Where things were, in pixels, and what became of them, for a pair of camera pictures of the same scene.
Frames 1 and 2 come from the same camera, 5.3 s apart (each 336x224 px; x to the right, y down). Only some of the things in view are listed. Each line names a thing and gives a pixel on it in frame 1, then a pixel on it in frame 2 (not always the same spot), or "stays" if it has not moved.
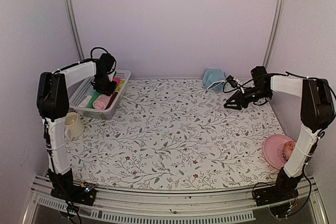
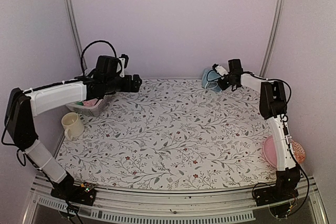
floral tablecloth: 175,135 stays
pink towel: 101,101 to 90,103
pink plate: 273,147 stays
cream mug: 74,125 stays
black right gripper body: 260,95 to 224,86
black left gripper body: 104,85 to 113,85
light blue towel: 214,79 stays
